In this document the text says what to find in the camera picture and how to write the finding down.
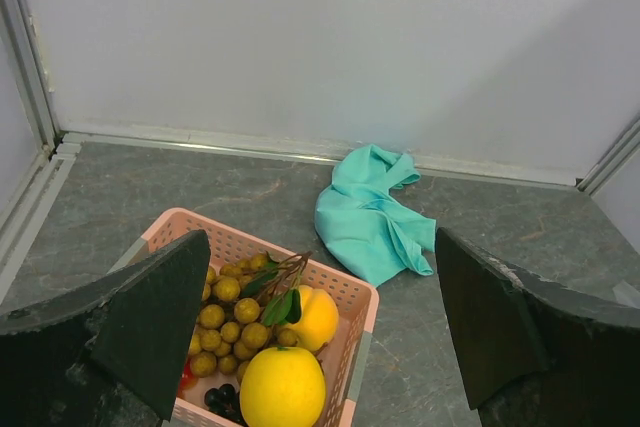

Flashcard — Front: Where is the black grape cluster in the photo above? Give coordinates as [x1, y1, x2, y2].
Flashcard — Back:
[204, 383, 246, 426]

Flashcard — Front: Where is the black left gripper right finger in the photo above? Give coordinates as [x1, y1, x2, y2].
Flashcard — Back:
[436, 228, 639, 426]

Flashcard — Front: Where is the yellow orange peach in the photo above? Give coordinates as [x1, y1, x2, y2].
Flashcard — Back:
[285, 285, 340, 352]

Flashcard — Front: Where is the red strawberry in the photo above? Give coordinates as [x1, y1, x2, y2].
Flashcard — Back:
[179, 360, 198, 392]

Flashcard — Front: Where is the teal cloth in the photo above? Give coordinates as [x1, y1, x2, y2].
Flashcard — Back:
[314, 144, 437, 287]

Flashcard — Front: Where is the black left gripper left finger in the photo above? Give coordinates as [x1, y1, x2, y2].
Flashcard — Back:
[1, 230, 210, 426]

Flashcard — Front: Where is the longan bunch with leaves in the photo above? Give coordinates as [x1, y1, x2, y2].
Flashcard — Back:
[187, 251, 311, 379]

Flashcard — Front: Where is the yellow lemon fruit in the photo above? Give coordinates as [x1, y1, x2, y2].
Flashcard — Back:
[239, 347, 327, 427]

